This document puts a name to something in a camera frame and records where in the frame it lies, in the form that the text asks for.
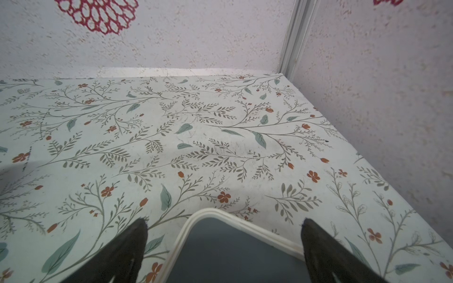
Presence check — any white rimmed grey tray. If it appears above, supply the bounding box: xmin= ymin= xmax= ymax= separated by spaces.
xmin=156 ymin=208 xmax=311 ymax=283

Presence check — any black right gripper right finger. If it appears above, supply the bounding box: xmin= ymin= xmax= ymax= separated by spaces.
xmin=301 ymin=218 xmax=385 ymax=283

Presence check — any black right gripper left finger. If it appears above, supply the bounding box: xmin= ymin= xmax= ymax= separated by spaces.
xmin=63 ymin=218 xmax=147 ymax=283

